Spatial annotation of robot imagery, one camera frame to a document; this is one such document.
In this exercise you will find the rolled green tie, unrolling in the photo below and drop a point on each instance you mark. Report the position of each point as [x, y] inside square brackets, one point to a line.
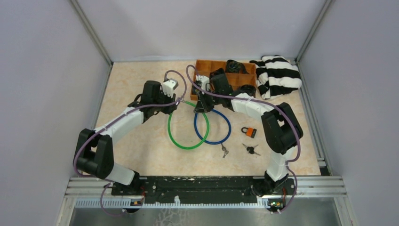
[233, 66]

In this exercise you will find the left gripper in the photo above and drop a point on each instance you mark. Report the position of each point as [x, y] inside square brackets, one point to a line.
[170, 108]

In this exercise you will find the rolled dark tie, front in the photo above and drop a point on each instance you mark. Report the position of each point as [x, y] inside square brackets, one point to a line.
[249, 89]

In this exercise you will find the blue lock key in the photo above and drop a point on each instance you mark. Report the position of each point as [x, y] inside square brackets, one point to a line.
[225, 151]

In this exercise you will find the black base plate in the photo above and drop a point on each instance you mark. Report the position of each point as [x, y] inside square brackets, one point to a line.
[203, 190]

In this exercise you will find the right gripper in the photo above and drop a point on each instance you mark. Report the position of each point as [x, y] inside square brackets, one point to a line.
[202, 106]

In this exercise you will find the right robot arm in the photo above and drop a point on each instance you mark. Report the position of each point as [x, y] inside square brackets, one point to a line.
[281, 127]

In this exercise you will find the orange padlock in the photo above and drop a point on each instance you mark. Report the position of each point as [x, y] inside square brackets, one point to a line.
[248, 131]

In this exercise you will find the wooden compartment tray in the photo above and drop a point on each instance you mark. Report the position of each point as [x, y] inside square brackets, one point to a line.
[236, 80]

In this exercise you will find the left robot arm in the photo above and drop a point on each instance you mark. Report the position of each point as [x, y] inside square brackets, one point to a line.
[94, 151]

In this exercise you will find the green cable lock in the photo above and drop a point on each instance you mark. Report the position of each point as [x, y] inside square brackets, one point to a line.
[181, 130]

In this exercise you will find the black white striped towel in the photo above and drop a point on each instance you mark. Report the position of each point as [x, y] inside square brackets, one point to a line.
[276, 76]

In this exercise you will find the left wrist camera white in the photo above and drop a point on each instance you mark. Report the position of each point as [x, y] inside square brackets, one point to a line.
[169, 86]

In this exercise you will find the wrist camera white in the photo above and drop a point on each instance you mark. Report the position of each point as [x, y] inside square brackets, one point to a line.
[169, 86]
[203, 82]

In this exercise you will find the black padlock keys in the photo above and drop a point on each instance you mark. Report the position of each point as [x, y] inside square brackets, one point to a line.
[251, 149]

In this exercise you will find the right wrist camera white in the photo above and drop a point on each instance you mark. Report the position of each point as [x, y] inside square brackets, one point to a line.
[203, 82]

